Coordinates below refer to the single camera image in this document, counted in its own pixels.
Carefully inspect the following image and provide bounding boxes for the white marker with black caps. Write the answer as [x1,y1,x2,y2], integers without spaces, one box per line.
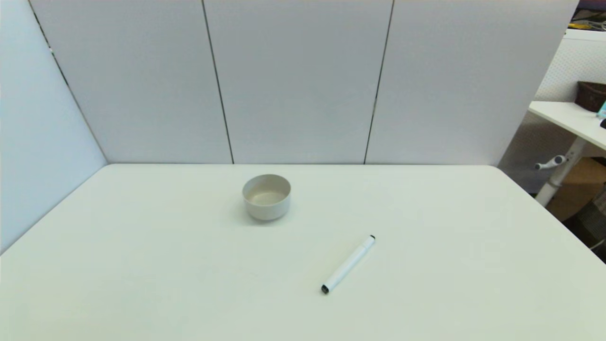
[321,234,376,295]

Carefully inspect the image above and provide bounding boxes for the white round bowl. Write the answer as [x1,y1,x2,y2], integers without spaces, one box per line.
[242,174,292,222]

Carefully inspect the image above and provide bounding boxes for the white side table leg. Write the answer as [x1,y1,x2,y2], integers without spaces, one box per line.
[535,136,588,207]

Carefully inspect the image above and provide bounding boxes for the white side table top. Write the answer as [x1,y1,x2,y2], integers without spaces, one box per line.
[528,100,606,152]

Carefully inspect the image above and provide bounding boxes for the brown cardboard box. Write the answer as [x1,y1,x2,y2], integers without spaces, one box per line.
[546,157,606,223]

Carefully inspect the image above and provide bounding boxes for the dark brown woven basket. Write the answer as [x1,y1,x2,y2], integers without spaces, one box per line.
[575,81,606,113]

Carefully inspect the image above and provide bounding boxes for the white pegboard panel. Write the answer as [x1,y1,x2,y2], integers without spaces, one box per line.
[534,28,606,103]

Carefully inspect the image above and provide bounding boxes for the yellow and black clutter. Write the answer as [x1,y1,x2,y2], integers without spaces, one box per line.
[570,0,606,32]

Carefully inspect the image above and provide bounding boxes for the white crank handle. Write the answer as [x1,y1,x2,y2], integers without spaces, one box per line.
[535,155,568,171]

